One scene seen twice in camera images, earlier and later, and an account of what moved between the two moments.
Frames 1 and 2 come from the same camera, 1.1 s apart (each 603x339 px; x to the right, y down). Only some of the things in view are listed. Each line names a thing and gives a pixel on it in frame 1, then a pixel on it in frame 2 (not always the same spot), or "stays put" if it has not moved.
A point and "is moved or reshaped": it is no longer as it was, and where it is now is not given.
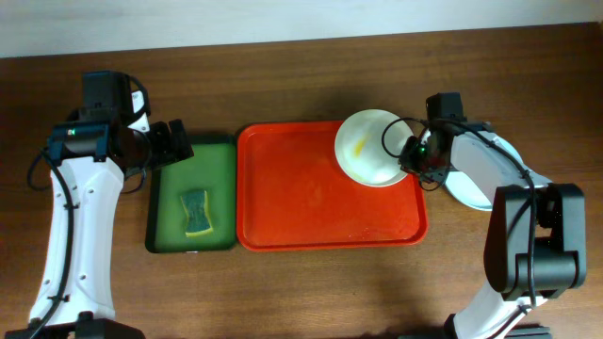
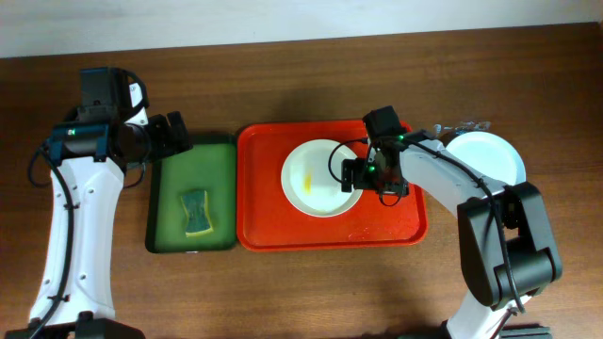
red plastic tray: [292, 194] stays put
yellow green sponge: [197, 213] stays put
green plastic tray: [213, 169] stays put
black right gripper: [414, 160] → [351, 175]
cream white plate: [367, 147] is moved or reshaped
